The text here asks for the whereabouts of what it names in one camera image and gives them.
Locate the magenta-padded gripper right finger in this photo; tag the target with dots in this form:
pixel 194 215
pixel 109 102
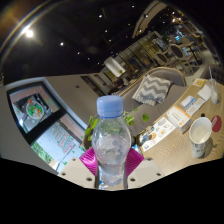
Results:
pixel 146 171

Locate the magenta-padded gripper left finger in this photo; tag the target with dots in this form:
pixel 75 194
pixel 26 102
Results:
pixel 76 171

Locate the clear blue-capped water bottle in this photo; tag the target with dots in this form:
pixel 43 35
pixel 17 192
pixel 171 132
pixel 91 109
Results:
pixel 111 140

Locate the printed white brochure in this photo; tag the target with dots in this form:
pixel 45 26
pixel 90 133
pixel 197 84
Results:
pixel 156 133

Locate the green potted plant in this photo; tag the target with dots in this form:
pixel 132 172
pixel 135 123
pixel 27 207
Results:
pixel 90 123

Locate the white and orange box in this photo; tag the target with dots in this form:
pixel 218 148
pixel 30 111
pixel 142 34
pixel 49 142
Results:
pixel 179 119

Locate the large window with stickers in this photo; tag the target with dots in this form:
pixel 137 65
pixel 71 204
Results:
pixel 36 113

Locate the blue white tissue pack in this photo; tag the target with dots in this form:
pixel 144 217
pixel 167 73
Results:
pixel 187 102

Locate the grey curved sofa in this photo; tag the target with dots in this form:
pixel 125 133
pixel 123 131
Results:
pixel 173 95

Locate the white paper sheet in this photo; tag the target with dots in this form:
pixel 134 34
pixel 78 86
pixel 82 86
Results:
pixel 197 106

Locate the grey white chevron pillow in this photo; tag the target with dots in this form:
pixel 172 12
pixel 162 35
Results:
pixel 151 89

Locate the flat round red coaster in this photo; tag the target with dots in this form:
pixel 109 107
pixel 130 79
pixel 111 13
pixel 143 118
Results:
pixel 217 124

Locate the person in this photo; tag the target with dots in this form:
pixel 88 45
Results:
pixel 116 86

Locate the yellow white card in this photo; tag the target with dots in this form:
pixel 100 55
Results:
pixel 199 82

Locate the group of round-backed dining chairs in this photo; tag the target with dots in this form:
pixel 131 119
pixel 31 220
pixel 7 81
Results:
pixel 176 50

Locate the group of ceiling spotlights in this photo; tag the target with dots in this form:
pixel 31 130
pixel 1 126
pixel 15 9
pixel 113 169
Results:
pixel 29 33

